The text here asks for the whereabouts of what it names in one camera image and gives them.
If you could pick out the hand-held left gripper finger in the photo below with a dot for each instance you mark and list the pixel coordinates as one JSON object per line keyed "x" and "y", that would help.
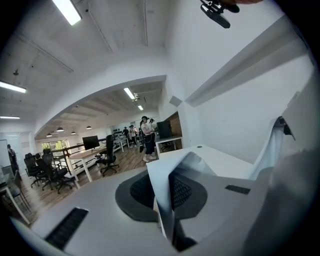
{"x": 100, "y": 200}

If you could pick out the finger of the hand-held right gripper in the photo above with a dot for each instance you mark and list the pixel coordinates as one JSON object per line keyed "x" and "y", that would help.
{"x": 305, "y": 117}

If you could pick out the light blue floral tablecloth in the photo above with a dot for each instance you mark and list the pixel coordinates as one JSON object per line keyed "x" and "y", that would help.
{"x": 160, "y": 190}

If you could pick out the wooden desk with white legs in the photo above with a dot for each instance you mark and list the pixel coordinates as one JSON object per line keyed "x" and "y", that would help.
{"x": 85, "y": 155}

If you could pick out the black office chair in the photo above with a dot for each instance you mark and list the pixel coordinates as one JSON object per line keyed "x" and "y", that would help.
{"x": 31, "y": 166}
{"x": 53, "y": 170}
{"x": 109, "y": 152}

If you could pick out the black computer monitor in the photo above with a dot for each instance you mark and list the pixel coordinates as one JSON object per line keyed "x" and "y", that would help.
{"x": 90, "y": 142}

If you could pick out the white table with grey top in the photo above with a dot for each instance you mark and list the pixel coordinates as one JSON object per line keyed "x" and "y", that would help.
{"x": 170, "y": 140}

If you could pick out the long ceiling light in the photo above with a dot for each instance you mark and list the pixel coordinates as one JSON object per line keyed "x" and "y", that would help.
{"x": 12, "y": 86}
{"x": 129, "y": 93}
{"x": 140, "y": 107}
{"x": 10, "y": 117}
{"x": 67, "y": 11}

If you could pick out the whiteboard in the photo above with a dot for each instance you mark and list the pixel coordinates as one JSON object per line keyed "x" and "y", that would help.
{"x": 3, "y": 152}

